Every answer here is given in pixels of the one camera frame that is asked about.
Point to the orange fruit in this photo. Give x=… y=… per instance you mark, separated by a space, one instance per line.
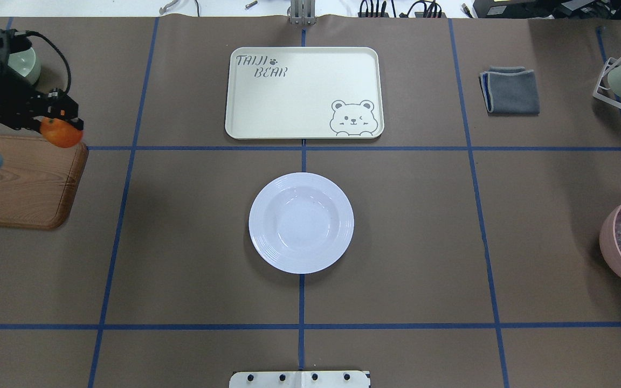
x=60 y=133

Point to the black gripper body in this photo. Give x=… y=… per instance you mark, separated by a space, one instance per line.
x=4 y=92

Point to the white round plate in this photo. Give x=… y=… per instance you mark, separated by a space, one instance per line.
x=301 y=223

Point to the wooden cutting board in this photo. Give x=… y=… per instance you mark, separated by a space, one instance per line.
x=38 y=181

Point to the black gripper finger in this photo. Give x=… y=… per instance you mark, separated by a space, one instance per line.
x=77 y=123

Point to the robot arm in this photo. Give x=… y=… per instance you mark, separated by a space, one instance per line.
x=13 y=40

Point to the cream bear print tray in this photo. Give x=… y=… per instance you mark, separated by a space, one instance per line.
x=312 y=93

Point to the green ceramic bowl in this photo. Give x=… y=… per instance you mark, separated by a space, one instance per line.
x=27 y=64

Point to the folded grey cloth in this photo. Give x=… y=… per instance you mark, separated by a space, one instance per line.
x=510 y=90

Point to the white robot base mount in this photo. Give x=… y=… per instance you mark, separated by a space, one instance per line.
x=322 y=378

